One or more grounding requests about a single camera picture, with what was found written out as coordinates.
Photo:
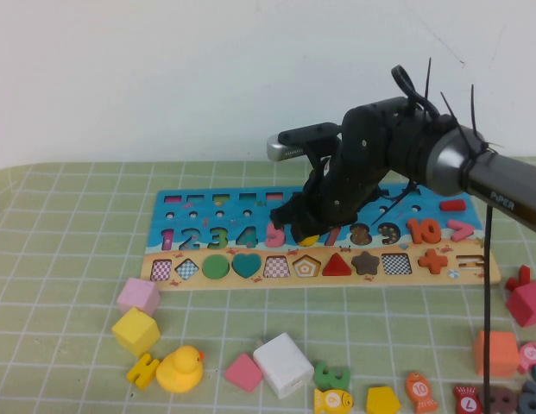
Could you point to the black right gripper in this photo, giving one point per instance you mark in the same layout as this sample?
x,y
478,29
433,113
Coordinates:
x,y
341,194

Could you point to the pink number five piece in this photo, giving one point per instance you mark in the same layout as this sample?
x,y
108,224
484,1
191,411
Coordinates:
x,y
276,239

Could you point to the colourful wooden puzzle board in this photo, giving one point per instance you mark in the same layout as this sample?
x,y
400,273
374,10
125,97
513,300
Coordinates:
x,y
250,202

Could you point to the red triangle piece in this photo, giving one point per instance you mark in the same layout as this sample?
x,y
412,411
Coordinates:
x,y
337,268

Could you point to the teal heart piece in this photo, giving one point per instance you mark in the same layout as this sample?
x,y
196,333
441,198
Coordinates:
x,y
247,265

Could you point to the green number three piece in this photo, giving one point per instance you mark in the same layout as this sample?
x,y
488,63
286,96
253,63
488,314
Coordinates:
x,y
323,376
222,243

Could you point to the brown star piece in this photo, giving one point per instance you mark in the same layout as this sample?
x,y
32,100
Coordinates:
x,y
365,264

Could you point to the green circle piece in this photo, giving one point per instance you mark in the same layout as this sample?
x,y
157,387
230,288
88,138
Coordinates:
x,y
216,266

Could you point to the orange number ten piece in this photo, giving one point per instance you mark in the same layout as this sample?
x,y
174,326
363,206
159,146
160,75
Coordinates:
x,y
414,233

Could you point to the orange plus sign piece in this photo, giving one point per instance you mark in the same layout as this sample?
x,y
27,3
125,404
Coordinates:
x,y
432,261

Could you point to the red minus sign piece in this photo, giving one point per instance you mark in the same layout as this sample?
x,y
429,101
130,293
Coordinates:
x,y
453,205

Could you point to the pink diamond piece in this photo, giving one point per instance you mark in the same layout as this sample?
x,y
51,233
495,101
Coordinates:
x,y
244,373

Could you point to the pink greater-than sign piece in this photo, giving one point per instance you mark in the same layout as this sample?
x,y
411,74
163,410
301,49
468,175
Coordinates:
x,y
466,230

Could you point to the yellow fish piece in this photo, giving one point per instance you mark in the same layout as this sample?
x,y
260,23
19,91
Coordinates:
x,y
332,401

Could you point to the yellow pentagon piece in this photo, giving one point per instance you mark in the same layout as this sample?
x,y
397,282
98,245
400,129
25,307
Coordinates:
x,y
382,403

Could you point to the orange fish piece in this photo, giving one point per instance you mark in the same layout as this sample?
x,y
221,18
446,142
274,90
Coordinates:
x,y
420,392

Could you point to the yellow letter H piece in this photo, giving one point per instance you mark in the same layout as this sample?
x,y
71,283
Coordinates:
x,y
141,371

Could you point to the red letter Y piece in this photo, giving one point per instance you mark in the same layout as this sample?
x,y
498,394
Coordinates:
x,y
524,276

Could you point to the red fish piece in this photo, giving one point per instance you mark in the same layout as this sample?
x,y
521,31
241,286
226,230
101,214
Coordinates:
x,y
467,403

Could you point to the brown number eight piece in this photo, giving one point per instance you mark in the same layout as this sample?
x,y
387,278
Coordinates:
x,y
502,391

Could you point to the pink fish piece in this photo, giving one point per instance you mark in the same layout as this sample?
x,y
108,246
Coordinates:
x,y
531,353

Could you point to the dark blue number piece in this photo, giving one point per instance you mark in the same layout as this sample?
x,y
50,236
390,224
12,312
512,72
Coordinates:
x,y
526,399

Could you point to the green checked tablecloth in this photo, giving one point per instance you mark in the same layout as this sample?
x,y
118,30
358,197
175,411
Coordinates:
x,y
293,319

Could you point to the black zip tie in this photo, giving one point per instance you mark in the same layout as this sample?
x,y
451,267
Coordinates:
x,y
428,82
473,108
397,205
449,105

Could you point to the white plastic block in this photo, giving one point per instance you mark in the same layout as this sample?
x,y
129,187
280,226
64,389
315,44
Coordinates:
x,y
282,362

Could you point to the pink wooden cube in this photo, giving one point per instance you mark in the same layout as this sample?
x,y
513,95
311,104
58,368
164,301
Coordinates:
x,y
139,293

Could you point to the yellow rubber duck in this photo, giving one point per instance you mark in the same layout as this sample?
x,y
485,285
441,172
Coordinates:
x,y
178,371

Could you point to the yellow wooden cube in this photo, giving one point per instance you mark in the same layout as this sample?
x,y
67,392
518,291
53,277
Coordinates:
x,y
135,330

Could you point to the red wooden block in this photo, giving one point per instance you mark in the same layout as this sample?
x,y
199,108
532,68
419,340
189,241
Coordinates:
x,y
526,302

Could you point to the orange wooden cube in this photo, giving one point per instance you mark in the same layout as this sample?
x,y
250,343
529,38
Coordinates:
x,y
502,353

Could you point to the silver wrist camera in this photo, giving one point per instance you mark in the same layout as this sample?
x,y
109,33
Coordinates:
x,y
285,151

